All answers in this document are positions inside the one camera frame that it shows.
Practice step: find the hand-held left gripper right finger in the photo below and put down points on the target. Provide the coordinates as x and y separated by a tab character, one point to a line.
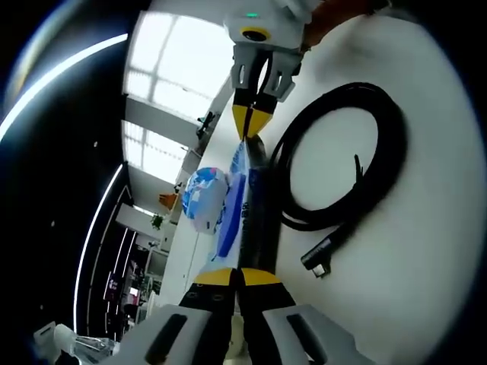
274	323

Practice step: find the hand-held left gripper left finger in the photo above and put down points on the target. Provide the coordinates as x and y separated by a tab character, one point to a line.
198	323

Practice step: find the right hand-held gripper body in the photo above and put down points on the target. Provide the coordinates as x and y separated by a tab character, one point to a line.
281	23

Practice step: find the clear water bottle red label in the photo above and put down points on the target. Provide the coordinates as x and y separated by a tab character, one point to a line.
87	344

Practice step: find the clear plastic bag blue item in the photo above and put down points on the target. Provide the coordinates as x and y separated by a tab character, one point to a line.
243	197

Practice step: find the blue tissue pack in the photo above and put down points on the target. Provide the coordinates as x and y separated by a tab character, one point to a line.
203	197

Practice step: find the person's right hand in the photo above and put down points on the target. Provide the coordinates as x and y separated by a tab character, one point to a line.
331	17

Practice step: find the dark teal object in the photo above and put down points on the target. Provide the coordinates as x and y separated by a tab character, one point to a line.
205	125

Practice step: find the window with blinds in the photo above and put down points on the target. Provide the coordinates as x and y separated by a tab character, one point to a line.
179	57
152	150

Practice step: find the green potted plant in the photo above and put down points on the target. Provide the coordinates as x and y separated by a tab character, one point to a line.
157	221

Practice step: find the orange object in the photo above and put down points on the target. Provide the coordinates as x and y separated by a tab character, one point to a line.
168	200

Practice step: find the long ceiling light strip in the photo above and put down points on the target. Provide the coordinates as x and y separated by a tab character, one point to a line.
57	72
89	243

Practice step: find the hanging wall screen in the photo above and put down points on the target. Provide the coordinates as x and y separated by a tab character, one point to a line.
113	286

